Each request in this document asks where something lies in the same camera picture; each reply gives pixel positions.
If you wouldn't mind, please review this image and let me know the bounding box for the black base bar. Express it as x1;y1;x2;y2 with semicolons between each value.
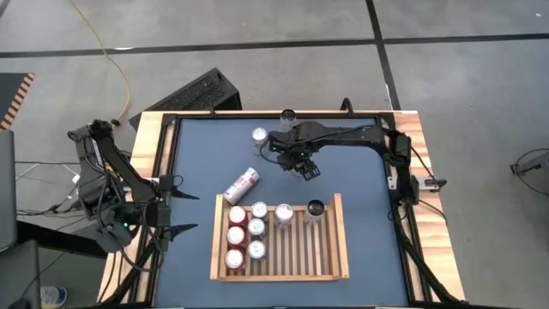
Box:
16;219;108;260

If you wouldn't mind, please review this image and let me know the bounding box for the red Fanta strawberry can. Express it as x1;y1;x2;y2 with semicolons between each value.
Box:
223;248;246;272
226;226;247;249
226;205;249;227

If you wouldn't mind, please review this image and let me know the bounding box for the yellow extension cable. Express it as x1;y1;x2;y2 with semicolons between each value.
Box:
68;0;132;124

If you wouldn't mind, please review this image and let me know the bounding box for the silver arm base bracket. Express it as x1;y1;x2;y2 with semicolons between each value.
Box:
387;175;447;191

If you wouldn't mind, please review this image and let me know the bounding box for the blue table mat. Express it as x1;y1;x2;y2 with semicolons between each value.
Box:
154;116;411;308

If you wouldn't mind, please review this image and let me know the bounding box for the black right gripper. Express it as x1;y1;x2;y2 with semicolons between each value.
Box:
268;127;322;182

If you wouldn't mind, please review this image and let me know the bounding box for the white blue bottle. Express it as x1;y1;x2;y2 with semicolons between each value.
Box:
40;285;69;309

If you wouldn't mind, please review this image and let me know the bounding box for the black mesh computer case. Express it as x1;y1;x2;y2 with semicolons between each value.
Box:
128;67;243;130

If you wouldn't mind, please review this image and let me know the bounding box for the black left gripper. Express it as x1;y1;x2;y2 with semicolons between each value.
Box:
143;173;201;242

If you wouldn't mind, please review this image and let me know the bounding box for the hazard-striped black floor mat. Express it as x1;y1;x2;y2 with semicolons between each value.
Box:
0;71;36;132

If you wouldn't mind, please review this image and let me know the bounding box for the red-silver can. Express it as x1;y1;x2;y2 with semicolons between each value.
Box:
222;166;262;206

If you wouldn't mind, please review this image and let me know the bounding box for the slatted wooden shelf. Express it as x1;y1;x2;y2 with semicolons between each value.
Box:
209;192;350;283

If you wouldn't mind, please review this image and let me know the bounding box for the blue silver Red Bull can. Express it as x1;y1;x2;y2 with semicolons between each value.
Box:
250;200;269;221
247;239;267;261
247;217;267;238

